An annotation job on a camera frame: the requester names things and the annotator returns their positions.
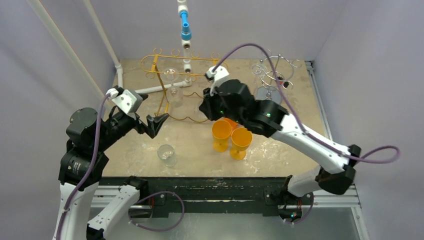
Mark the round clear wine glass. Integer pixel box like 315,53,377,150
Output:
161,67,183,108

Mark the clear champagne flute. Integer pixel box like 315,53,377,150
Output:
251,63,273,101

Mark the patterned clear goblet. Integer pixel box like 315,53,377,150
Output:
194,100,208,122

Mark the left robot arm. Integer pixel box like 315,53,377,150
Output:
53,89,169,240

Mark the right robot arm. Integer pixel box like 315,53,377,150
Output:
199,79,361,204

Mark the chrome round glass rack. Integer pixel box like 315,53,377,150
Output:
257,54,302,104

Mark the orange plastic goblet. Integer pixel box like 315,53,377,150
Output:
222,117,238,131

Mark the clear glass near front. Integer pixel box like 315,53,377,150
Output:
157,144,177,167

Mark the left yellow plastic goblet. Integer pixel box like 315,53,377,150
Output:
211,120,232,153

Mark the yellow plastic goblet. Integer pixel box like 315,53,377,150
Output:
211,120,232,153
229,127,253,161

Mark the right yellow plastic goblet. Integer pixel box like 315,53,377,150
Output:
229,127,253,161

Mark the black mounting base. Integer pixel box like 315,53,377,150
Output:
99,176,313,220

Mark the blue pipe fitting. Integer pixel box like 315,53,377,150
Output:
180,10,192,41

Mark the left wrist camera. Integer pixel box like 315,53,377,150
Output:
106,86,143,117

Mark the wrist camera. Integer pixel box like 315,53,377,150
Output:
106,86,143,117
205,66,230,96

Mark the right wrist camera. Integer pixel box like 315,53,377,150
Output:
205,66,230,96

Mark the gold wire glass rack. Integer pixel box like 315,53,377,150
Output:
137,49,221,117

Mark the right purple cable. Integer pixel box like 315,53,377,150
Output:
211,43,401,165

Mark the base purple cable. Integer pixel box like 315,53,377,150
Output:
127,188,186,232

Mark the white PVC pipe frame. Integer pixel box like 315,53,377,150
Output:
27,0,196,100

